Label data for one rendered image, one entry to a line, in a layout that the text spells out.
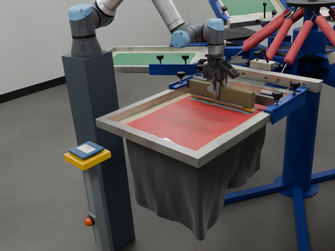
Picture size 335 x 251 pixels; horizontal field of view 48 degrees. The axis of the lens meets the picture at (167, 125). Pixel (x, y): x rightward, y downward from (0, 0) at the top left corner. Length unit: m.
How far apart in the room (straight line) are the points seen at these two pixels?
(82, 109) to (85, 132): 0.13
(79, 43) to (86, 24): 0.10
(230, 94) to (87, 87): 0.68
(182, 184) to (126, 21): 4.98
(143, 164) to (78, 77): 0.55
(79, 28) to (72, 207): 1.45
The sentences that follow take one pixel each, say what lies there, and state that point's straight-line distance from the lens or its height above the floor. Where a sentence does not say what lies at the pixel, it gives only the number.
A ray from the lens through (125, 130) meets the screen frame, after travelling 1.53.
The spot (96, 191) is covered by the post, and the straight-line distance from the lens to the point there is 1.56.
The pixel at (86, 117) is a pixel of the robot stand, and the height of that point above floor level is 0.89.
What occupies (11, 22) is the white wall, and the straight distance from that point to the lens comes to 5.31.
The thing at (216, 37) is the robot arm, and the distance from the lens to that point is 1.71.
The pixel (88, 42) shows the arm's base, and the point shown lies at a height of 1.26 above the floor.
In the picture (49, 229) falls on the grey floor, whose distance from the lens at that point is 2.73.
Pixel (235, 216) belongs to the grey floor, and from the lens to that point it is 2.64.
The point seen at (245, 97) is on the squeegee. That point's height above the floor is 1.03.
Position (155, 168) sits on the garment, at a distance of 1.63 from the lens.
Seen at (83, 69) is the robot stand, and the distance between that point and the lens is 1.86.
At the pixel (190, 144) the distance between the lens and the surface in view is 1.46.
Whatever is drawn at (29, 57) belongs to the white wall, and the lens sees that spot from 5.44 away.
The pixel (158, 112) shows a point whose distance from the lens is 1.77.
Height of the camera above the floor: 1.63
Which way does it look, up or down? 24 degrees down
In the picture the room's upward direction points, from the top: 4 degrees counter-clockwise
